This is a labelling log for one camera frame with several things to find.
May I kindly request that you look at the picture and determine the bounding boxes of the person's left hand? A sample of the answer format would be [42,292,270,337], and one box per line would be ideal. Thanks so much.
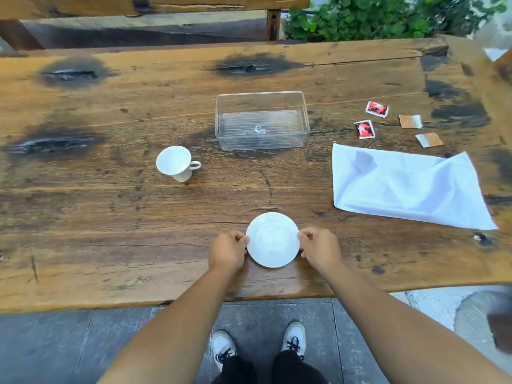
[208,230,250,272]

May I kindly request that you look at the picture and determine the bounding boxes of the person's right hand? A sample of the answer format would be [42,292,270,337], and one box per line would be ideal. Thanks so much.
[297,227,343,271]

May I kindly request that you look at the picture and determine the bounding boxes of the white saucer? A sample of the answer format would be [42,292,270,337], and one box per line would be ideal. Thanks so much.
[246,212,301,269]

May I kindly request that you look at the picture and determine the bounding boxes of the person's left forearm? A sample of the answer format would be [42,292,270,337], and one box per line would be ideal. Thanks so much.
[97,263,249,384]

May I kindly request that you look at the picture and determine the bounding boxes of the person's right forearm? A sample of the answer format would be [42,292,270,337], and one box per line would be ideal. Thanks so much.
[318,261,512,384]

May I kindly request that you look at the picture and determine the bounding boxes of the person's right shoe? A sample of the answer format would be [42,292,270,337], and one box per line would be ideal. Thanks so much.
[282,321,306,355]

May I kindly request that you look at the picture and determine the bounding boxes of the person's shoe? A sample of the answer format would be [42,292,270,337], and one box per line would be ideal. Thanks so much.
[211,330,237,373]
[282,321,306,355]

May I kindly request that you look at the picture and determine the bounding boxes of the white cup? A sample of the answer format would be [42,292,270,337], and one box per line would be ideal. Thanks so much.
[155,146,202,183]

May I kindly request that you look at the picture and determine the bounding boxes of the person's left shoe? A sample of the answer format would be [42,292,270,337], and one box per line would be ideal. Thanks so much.
[211,330,237,373]

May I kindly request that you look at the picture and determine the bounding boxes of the white cloth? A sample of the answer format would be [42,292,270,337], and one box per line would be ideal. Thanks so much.
[331,142,498,231]

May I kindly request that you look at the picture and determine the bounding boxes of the clear plastic container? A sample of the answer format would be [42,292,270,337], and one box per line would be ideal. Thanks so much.
[215,91,310,152]

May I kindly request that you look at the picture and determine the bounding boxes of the person's right leg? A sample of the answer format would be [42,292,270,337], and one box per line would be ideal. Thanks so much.
[272,350,329,384]

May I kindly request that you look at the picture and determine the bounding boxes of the person's leg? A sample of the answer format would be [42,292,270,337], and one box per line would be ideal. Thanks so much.
[211,355,258,384]
[272,350,329,384]

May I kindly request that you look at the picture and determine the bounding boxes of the red sachet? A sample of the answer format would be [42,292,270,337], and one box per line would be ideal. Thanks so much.
[365,101,390,119]
[354,120,376,140]

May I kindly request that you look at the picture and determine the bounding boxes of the person's left leg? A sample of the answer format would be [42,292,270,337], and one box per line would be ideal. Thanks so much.
[211,355,258,384]

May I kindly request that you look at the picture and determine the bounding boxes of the green plant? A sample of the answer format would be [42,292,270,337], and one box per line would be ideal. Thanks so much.
[283,0,509,43]

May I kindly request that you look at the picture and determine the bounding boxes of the wooden bench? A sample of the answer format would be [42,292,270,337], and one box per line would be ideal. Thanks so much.
[0,0,313,57]

